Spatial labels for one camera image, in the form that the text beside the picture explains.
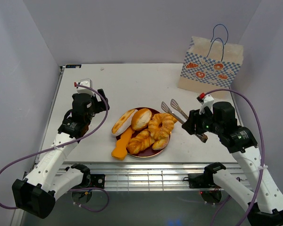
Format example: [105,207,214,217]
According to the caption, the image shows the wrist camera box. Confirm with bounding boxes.
[197,93,214,114]
[74,79,93,96]

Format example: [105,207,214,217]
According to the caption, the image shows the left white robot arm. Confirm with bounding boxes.
[12,87,109,219]

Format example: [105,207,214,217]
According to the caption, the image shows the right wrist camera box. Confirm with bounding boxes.
[197,93,214,114]

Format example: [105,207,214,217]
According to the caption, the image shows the croissant ring bread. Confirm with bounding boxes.
[148,113,177,140]

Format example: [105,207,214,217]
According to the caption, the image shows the aluminium frame rail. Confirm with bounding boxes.
[21,162,269,192]

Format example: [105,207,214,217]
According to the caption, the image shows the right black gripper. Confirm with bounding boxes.
[181,105,222,135]

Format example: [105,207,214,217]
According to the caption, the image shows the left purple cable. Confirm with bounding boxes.
[0,85,110,213]

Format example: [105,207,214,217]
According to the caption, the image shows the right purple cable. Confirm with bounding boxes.
[202,89,266,226]

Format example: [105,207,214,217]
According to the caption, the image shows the orange toast slice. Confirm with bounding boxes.
[111,126,134,161]

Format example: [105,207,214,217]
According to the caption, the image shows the blue label sticker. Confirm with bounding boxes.
[65,64,82,69]

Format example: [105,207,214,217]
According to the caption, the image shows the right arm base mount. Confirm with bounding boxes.
[183,174,222,205]

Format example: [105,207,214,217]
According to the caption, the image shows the metal tongs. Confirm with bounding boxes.
[160,98,208,144]

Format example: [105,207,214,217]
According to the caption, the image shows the small sugared oval bread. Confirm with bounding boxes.
[152,137,169,151]

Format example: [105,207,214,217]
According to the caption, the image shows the purple cable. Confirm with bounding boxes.
[202,89,266,226]
[0,85,110,213]

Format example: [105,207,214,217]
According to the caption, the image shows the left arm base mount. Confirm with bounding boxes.
[71,174,105,204]

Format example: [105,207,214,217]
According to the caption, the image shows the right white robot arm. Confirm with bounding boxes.
[182,97,283,226]

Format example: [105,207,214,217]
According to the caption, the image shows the dark red round plate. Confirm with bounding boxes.
[116,107,171,158]

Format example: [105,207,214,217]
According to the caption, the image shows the checkered paper bag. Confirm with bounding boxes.
[177,24,243,93]

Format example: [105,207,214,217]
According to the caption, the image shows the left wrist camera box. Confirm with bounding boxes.
[74,79,93,96]

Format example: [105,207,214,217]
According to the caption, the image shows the sesame flat bread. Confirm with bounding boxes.
[111,109,137,137]

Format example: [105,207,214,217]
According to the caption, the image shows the round split bun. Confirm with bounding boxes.
[131,108,152,131]

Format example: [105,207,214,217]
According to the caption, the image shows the braided twist bread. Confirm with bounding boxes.
[127,129,155,154]

